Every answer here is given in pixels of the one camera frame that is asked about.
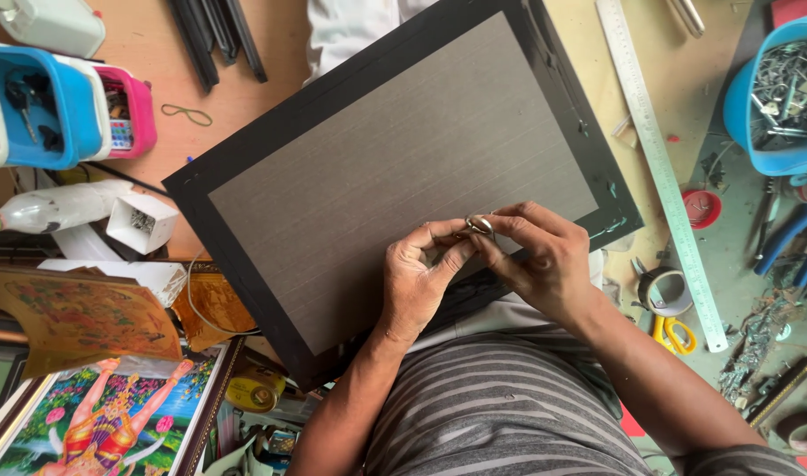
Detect person's right hand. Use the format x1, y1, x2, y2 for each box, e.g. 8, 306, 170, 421
470, 201, 594, 320

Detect person's left hand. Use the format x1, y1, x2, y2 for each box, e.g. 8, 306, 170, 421
381, 219, 477, 342

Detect small metal ring hanger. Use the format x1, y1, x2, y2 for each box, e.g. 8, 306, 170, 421
465, 212, 497, 240

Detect long steel ruler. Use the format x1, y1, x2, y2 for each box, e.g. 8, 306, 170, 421
593, 0, 729, 354

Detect grey striped shirt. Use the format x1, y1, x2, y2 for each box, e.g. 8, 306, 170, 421
362, 294, 807, 476

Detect small red lid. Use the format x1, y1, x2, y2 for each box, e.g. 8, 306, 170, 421
680, 189, 723, 231

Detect yellow tin can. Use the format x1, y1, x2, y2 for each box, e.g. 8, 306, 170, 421
224, 365, 288, 415

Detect gold foil sheet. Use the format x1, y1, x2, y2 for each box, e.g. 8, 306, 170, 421
171, 270, 258, 353

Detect heap of metal scraps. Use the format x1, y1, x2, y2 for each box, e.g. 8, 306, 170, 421
716, 290, 804, 405

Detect white cloth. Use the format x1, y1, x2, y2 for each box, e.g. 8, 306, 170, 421
302, 0, 439, 88

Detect dark ornate moulding strip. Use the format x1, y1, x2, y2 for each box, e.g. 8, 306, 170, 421
743, 356, 807, 428

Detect white square box of staples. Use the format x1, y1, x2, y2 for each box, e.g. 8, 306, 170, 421
105, 192, 180, 256

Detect green rubber band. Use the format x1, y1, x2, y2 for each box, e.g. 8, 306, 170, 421
160, 103, 214, 128

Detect metal rods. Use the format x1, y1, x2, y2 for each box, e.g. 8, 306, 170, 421
664, 0, 706, 39

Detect blue tub of metal hardware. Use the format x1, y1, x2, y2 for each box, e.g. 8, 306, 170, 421
721, 9, 807, 181

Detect wide brown tape roll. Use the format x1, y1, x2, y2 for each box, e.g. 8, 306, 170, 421
773, 409, 807, 456

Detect colourful framed picture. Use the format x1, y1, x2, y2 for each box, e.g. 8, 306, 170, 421
0, 336, 247, 476

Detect golden printed picture sheet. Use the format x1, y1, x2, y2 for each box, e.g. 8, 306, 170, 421
0, 264, 184, 379

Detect pink plastic bin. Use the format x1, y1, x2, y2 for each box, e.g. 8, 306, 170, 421
91, 62, 159, 161

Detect red flat sheet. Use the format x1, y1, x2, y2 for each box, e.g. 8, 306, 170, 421
770, 0, 807, 29

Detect clear bottle green cap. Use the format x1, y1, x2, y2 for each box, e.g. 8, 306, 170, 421
0, 179, 136, 238

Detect blue plastic bin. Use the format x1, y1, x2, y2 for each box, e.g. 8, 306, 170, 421
0, 40, 105, 171

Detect white plastic container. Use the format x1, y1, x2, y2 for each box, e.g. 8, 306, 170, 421
0, 0, 107, 60

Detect black picture frame grey backing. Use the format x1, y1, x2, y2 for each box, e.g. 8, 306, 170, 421
161, 0, 645, 392

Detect yellow-handled scissors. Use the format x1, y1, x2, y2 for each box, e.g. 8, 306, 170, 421
631, 257, 698, 357

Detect thin pale wire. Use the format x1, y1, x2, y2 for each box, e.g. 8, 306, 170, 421
186, 250, 262, 337

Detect blue-handled pliers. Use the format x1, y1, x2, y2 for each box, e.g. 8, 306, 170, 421
753, 202, 807, 289

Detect bundle of black frame mouldings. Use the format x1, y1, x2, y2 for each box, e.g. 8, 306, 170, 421
167, 0, 269, 95

